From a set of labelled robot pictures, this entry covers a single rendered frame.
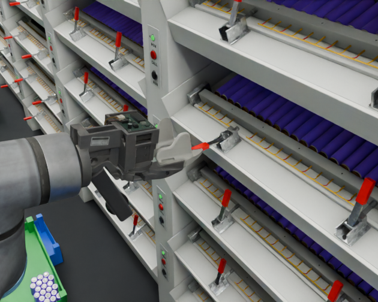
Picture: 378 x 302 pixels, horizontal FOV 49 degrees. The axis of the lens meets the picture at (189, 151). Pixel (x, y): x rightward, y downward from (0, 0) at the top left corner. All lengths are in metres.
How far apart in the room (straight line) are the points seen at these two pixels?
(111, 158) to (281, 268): 0.38
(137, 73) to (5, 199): 0.57
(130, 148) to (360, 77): 0.31
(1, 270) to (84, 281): 0.93
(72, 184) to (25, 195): 0.06
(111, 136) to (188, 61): 0.31
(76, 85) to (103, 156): 0.90
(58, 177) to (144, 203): 0.70
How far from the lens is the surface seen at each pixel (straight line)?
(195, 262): 1.07
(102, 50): 1.19
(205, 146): 0.71
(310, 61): 0.58
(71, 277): 1.54
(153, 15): 0.82
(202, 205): 0.92
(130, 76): 1.03
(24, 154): 0.55
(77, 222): 1.72
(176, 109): 0.86
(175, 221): 1.04
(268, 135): 0.72
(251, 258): 0.82
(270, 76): 0.60
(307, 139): 0.70
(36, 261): 1.53
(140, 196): 1.25
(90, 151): 0.58
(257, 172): 0.70
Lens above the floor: 1.15
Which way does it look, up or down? 34 degrees down
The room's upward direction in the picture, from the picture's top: straight up
